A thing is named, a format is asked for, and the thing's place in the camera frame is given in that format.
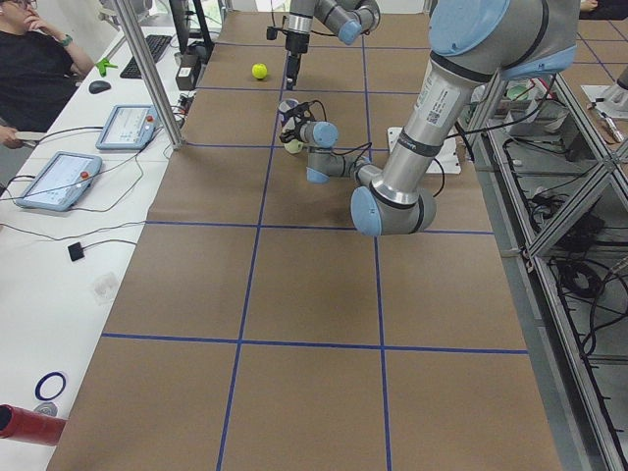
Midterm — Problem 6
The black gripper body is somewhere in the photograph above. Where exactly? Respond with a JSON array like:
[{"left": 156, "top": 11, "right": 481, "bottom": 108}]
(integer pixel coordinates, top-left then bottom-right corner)
[
  {"left": 286, "top": 31, "right": 307, "bottom": 55},
  {"left": 290, "top": 117, "right": 308, "bottom": 143}
]

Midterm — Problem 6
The white blue tennis ball can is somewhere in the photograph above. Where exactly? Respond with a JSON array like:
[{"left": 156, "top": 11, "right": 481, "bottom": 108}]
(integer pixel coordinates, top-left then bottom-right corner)
[{"left": 278, "top": 98, "right": 299, "bottom": 130}]

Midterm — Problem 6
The yellow Wilson tennis ball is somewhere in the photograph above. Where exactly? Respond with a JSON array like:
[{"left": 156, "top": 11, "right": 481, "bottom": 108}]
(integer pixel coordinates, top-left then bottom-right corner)
[{"left": 284, "top": 139, "right": 303, "bottom": 154}]

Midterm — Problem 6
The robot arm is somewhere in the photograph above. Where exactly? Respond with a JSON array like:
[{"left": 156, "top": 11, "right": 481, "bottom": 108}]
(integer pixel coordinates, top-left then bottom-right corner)
[
  {"left": 278, "top": 1, "right": 580, "bottom": 236},
  {"left": 285, "top": 0, "right": 381, "bottom": 90}
]

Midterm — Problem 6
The black box with label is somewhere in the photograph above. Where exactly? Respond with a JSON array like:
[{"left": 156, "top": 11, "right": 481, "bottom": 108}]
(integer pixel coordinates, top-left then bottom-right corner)
[{"left": 176, "top": 54, "right": 203, "bottom": 91}]

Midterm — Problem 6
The black keyboard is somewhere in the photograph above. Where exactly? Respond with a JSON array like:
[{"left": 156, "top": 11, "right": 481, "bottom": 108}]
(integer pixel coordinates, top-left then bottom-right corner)
[{"left": 119, "top": 33, "right": 174, "bottom": 79}]

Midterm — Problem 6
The upper teach pendant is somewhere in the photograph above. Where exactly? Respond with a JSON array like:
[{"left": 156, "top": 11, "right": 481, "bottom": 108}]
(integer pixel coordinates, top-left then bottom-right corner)
[{"left": 95, "top": 104, "right": 160, "bottom": 151}]

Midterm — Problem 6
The teach pendant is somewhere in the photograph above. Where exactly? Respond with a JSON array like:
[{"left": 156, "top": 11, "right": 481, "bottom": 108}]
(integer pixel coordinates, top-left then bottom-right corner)
[
  {"left": 16, "top": 151, "right": 102, "bottom": 212},
  {"left": 95, "top": 104, "right": 160, "bottom": 151}
]

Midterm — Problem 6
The green plastic part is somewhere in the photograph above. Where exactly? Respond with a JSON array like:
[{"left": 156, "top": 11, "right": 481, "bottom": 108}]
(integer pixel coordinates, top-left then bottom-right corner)
[{"left": 95, "top": 57, "right": 118, "bottom": 78}]

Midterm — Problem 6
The black computer mouse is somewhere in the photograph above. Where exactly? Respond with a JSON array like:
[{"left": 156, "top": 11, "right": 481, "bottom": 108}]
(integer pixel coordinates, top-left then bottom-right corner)
[{"left": 88, "top": 80, "right": 112, "bottom": 94}]

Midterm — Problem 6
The brown paper table cover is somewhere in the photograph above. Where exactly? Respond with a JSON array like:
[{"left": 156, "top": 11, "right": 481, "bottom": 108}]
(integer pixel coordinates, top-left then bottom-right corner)
[{"left": 49, "top": 13, "right": 560, "bottom": 470}]

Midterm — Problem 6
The lower teach pendant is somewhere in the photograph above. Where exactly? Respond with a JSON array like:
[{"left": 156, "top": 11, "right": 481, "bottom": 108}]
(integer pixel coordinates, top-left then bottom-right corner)
[{"left": 16, "top": 151, "right": 102, "bottom": 212}]

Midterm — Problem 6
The small black square device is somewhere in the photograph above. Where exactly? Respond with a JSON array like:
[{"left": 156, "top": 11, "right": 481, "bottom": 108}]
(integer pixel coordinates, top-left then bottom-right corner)
[{"left": 68, "top": 242, "right": 84, "bottom": 262}]

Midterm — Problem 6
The seated person black shirt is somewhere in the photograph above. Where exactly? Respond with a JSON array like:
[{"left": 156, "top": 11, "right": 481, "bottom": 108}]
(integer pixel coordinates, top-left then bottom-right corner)
[{"left": 1, "top": 1, "right": 94, "bottom": 149}]

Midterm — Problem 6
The red bottle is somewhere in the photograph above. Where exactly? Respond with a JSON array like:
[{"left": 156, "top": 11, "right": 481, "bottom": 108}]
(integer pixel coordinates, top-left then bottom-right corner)
[{"left": 1, "top": 404, "right": 67, "bottom": 446}]

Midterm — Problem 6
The aluminium frame post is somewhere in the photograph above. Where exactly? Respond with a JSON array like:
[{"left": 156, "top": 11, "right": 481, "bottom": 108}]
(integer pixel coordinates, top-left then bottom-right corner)
[{"left": 113, "top": 0, "right": 183, "bottom": 150}]

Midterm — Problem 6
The blue ring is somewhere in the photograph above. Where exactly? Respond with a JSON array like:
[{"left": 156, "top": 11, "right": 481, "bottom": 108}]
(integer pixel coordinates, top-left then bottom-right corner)
[{"left": 34, "top": 371, "right": 68, "bottom": 401}]

